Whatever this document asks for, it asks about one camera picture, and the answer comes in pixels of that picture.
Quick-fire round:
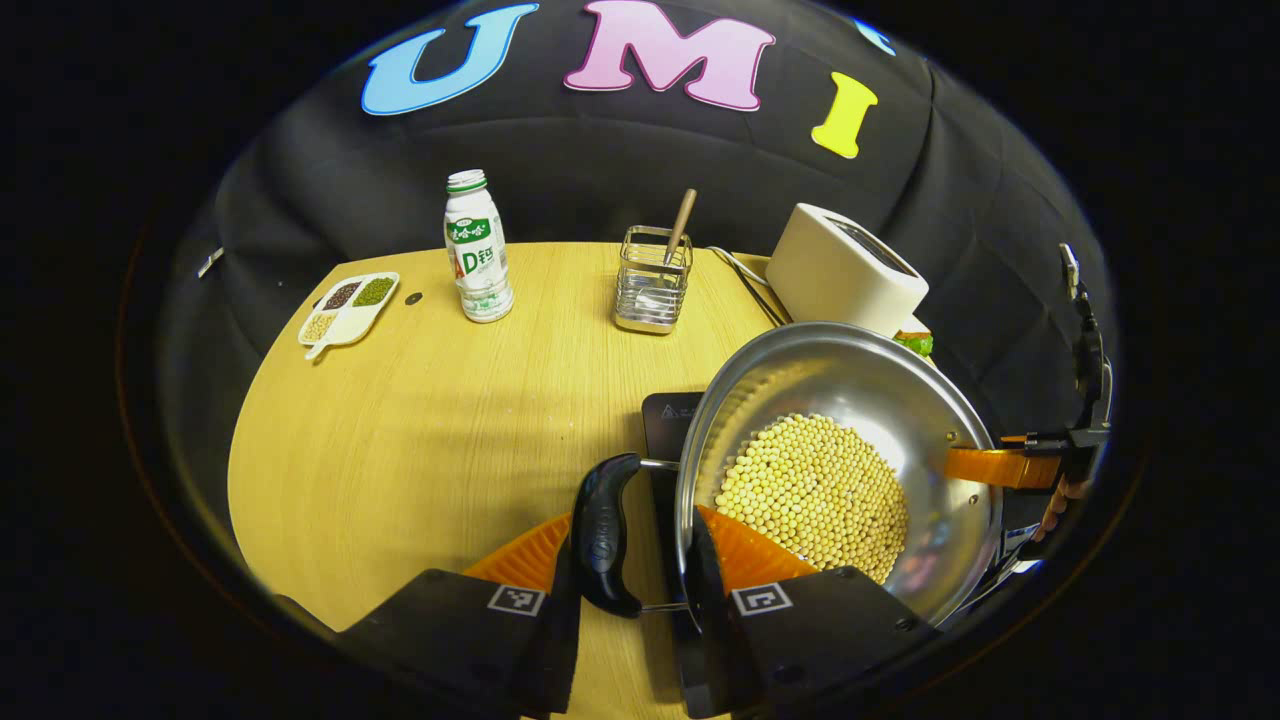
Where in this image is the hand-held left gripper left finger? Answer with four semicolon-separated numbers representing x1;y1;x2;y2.
275;512;581;717

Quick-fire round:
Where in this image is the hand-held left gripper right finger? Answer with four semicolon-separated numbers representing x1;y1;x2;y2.
685;505;943;720

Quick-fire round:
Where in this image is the pile of yellow soybeans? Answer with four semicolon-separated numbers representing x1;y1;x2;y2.
715;413;911;586

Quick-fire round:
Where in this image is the stainless steel pot black handle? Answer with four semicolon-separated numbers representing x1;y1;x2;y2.
570;322;1004;627

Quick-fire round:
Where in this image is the black induction cooktop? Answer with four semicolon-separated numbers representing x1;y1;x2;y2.
640;392;706;611

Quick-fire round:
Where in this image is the white toaster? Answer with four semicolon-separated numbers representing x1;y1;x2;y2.
765;203;930;338

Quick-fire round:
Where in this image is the white green label drink bottle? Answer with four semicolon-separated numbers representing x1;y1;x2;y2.
444;169;515;324

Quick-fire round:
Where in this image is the white sectioned bean dish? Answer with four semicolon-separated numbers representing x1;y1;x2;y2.
297;272;401;361

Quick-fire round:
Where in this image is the toaster power cable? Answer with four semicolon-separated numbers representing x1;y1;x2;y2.
708;247;791;328

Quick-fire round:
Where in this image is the wire mesh utensil basket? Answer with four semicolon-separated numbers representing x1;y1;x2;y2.
613;226;694;335

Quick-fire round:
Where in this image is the wooden handle spoon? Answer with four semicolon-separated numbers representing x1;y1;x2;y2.
655;188;698;301

